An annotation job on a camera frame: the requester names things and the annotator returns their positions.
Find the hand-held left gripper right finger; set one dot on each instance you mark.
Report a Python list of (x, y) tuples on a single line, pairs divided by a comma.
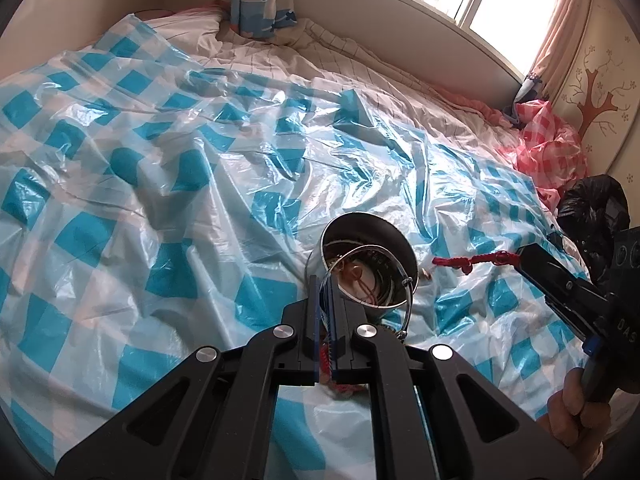
[(334, 340)]

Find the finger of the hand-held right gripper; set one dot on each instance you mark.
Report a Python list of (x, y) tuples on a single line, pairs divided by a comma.
[(575, 317), (550, 267)]

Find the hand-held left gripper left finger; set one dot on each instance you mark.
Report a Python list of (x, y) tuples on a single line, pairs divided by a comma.
[(316, 340)]

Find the silver metal bangle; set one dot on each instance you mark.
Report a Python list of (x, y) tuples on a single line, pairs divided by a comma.
[(372, 247)]

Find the steel bowl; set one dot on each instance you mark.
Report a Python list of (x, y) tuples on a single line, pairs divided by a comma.
[(380, 237)]

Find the person's right hand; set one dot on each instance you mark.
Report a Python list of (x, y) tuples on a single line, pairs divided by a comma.
[(565, 412)]

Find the black plastic bag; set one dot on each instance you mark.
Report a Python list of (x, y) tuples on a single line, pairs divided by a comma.
[(590, 210)]

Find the pink checkered plastic sheet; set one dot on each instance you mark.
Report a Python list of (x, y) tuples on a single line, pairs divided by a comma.
[(545, 145)]

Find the pink blanket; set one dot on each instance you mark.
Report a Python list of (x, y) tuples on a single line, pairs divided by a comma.
[(475, 107)]

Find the wardrobe with tree decal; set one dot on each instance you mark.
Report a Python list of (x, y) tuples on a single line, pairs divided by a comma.
[(610, 65)]

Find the pink curtain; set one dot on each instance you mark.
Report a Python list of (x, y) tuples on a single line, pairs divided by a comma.
[(560, 25)]

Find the blue checkered plastic sheet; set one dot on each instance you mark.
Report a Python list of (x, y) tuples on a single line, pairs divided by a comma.
[(150, 160)]

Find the grey windowsill panel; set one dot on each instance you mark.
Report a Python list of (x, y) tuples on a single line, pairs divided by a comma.
[(400, 35)]

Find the white striped bedsheet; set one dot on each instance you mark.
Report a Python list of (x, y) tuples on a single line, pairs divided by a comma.
[(300, 60)]

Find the pink pillow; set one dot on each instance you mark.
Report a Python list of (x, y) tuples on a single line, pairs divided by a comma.
[(190, 10)]

